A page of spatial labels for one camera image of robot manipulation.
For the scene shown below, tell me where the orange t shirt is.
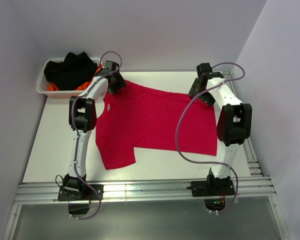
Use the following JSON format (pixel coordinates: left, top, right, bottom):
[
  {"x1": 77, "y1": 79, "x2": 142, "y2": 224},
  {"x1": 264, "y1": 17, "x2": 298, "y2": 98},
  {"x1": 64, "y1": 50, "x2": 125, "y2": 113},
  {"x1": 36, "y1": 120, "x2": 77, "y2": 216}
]
[{"x1": 45, "y1": 67, "x2": 101, "y2": 92}]

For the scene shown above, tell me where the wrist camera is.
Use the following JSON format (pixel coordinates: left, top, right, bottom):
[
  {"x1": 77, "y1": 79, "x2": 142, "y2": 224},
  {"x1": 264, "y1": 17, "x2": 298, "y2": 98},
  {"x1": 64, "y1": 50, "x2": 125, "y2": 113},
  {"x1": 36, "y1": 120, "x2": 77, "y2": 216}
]
[
  {"x1": 196, "y1": 62, "x2": 224, "y2": 80},
  {"x1": 95, "y1": 60, "x2": 120, "y2": 76}
]

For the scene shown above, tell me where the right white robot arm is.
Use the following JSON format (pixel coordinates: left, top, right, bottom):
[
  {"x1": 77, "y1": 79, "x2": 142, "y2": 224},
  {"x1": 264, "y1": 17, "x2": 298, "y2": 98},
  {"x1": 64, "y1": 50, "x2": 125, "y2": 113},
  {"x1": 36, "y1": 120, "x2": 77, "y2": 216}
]
[{"x1": 188, "y1": 76, "x2": 252, "y2": 195}]

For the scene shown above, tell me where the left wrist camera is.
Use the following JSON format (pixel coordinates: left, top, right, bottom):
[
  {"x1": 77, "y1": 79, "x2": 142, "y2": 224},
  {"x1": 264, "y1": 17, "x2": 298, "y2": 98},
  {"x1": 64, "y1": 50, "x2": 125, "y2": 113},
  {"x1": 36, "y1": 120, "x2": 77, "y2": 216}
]
[{"x1": 95, "y1": 60, "x2": 120, "y2": 76}]

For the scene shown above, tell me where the black t shirt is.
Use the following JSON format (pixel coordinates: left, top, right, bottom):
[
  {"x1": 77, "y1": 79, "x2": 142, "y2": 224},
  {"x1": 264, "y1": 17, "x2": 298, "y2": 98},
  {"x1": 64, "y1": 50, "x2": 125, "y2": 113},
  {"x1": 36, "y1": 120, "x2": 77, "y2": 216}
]
[{"x1": 44, "y1": 52, "x2": 98, "y2": 77}]

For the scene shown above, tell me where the front aluminium rail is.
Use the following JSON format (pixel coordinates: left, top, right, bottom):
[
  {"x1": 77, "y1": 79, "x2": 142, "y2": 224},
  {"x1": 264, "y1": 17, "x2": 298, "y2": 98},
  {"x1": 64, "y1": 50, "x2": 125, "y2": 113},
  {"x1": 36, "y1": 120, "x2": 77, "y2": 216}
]
[{"x1": 13, "y1": 177, "x2": 276, "y2": 205}]

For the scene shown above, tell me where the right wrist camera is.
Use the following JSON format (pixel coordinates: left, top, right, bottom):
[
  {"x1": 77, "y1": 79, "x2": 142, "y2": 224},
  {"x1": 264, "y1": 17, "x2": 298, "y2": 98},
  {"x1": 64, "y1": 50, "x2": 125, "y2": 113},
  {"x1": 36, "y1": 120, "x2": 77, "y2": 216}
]
[{"x1": 196, "y1": 62, "x2": 224, "y2": 80}]

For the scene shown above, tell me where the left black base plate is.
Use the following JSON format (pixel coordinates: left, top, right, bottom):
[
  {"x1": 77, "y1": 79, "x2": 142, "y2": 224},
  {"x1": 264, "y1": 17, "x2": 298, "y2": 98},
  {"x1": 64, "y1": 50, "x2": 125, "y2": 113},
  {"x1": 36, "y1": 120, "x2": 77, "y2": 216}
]
[{"x1": 57, "y1": 184, "x2": 104, "y2": 202}]

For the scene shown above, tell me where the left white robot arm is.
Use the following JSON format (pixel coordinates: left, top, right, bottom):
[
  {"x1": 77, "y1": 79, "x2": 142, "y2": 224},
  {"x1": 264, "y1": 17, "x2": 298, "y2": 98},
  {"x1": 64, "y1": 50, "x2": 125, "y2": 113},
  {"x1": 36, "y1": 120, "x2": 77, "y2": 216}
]
[{"x1": 62, "y1": 69, "x2": 127, "y2": 200}]

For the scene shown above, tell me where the red t shirt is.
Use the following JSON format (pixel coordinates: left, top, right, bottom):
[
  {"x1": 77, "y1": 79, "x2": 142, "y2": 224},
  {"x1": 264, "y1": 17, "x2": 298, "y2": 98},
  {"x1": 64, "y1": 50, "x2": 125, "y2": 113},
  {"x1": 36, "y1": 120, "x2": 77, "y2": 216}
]
[{"x1": 95, "y1": 82, "x2": 217, "y2": 170}]

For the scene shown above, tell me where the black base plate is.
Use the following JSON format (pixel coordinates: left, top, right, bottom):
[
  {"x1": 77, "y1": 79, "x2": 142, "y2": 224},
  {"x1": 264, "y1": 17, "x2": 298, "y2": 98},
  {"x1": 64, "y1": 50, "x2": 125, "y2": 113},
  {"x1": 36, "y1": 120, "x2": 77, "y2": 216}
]
[
  {"x1": 186, "y1": 180, "x2": 235, "y2": 197},
  {"x1": 57, "y1": 184, "x2": 104, "y2": 202}
]

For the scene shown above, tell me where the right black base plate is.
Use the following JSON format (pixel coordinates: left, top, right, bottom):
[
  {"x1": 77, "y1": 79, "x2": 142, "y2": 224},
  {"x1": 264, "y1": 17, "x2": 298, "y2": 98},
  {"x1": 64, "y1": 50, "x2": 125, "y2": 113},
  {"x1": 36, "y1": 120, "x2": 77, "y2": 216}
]
[{"x1": 186, "y1": 180, "x2": 235, "y2": 197}]

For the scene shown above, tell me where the white plastic basket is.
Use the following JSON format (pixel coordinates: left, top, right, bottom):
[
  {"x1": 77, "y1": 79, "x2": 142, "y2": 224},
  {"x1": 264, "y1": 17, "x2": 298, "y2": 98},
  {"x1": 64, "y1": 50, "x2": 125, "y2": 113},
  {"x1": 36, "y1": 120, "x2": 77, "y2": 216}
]
[{"x1": 35, "y1": 57, "x2": 103, "y2": 99}]

